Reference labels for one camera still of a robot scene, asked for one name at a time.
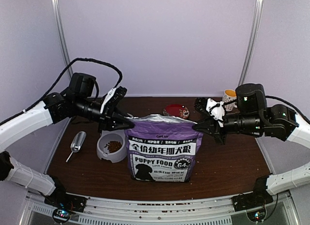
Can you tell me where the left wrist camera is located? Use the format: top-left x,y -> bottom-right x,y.
100,86 -> 127,114

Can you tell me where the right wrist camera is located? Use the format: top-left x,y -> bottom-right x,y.
194,98 -> 226,128

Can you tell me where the red floral saucer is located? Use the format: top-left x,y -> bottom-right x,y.
163,104 -> 190,119

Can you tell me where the right aluminium corner post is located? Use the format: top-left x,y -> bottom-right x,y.
238,0 -> 264,86

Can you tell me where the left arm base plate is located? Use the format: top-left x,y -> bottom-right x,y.
44,187 -> 87,212

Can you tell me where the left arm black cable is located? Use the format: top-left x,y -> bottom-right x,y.
0,57 -> 124,124

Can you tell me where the patterned mug yellow inside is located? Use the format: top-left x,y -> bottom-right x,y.
222,89 -> 237,112

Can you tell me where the grey double pet bowl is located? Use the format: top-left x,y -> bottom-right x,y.
96,130 -> 127,163

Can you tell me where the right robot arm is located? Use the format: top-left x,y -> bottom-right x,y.
193,83 -> 310,207

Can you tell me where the aluminium front rail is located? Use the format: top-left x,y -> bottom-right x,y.
21,183 -> 298,225

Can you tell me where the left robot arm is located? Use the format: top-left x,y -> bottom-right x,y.
0,73 -> 134,208

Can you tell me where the purple puppy food bag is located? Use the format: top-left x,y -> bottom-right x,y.
125,114 -> 203,182

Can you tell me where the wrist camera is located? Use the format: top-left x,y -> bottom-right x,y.
194,98 -> 226,128
100,86 -> 127,114

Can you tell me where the metal food scoop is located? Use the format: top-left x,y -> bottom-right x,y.
66,131 -> 87,162

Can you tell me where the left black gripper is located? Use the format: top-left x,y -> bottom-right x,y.
75,95 -> 135,134

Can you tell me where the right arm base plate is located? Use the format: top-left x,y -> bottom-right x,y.
231,191 -> 273,211

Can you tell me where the brown pet food kibble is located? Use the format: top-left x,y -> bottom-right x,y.
104,141 -> 122,154

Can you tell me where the left aluminium corner post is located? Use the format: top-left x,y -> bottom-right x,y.
50,0 -> 82,78

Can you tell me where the aluminium corner post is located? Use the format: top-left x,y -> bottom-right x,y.
238,0 -> 264,86
50,0 -> 82,78

